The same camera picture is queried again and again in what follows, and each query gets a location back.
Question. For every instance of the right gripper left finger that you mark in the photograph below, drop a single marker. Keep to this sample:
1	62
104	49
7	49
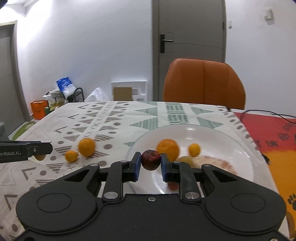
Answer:
119	173

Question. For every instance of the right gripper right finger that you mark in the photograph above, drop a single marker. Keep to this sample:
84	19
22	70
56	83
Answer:
182	174

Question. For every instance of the red small apple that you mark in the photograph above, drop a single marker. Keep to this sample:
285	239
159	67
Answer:
150	160
173	186

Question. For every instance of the large orange front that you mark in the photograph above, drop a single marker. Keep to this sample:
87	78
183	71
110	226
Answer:
170	148

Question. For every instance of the large orange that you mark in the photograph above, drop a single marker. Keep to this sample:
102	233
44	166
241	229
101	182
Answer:
86	147
170	148

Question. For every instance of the small orange kumquat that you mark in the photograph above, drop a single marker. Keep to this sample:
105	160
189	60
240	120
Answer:
194	150

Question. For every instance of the green yellow small fruit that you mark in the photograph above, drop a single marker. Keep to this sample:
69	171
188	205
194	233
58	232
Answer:
187	159

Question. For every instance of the peeled pomelo piece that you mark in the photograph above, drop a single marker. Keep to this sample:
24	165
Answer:
197	162

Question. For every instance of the small yellow fruit under finger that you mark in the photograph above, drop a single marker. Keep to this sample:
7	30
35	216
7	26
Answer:
40	157

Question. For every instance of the grey side door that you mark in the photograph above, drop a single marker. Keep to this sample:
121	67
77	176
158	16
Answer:
14	111

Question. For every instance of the large orange back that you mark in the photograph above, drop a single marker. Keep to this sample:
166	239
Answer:
86	147

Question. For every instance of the white round plate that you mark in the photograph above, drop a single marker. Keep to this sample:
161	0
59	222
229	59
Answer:
213	143

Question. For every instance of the small orange near gripper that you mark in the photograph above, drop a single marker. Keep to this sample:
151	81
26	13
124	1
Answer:
71	156

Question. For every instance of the orange box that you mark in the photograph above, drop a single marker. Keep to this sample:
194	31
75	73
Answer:
38	109

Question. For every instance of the patterned white tablecloth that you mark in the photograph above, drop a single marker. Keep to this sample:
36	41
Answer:
114	126

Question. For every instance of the clear plastic bag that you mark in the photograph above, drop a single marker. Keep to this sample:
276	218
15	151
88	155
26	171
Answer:
97	95

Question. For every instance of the black metal rack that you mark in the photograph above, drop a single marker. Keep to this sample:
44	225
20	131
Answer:
56	98

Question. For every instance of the white foam packaging board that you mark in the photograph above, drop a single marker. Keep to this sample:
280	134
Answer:
129	90

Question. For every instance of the blue white plastic bag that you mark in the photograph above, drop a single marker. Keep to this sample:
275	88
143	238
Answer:
66	86

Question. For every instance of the orange chair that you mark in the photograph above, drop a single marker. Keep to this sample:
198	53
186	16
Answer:
203	82

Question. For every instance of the red orange cartoon mat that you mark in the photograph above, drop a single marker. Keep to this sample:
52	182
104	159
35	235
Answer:
274	136

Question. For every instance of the black door handle lock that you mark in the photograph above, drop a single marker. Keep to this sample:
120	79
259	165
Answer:
163	42

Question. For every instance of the white wall socket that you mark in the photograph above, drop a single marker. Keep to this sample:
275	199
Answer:
230	24

